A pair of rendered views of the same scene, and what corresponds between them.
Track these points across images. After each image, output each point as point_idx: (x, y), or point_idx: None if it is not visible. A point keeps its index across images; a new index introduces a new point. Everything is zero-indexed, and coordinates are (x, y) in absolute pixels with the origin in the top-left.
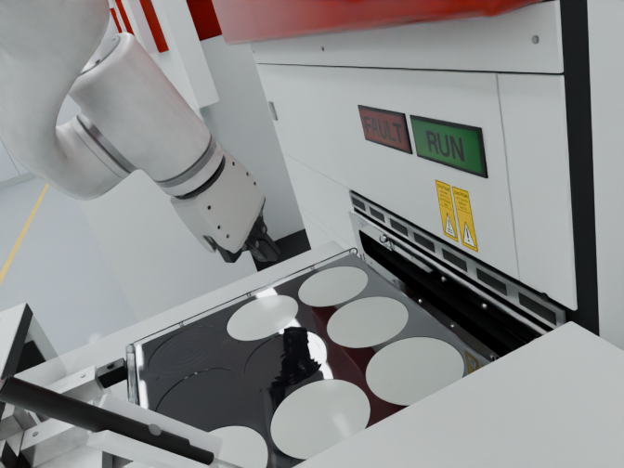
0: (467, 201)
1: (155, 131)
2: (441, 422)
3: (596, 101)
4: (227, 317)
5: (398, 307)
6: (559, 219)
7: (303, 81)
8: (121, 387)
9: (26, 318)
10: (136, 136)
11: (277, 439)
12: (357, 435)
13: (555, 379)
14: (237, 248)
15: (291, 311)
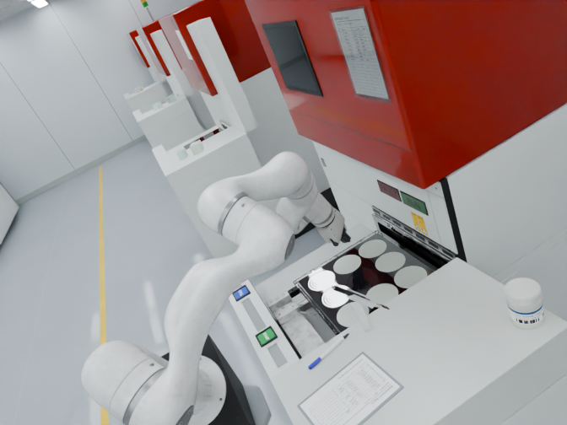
0: (423, 220)
1: (318, 210)
2: (421, 288)
3: (454, 201)
4: (332, 266)
5: (401, 255)
6: (449, 230)
7: (346, 160)
8: None
9: None
10: (313, 212)
11: None
12: (398, 295)
13: (450, 274)
14: (339, 240)
15: (358, 260)
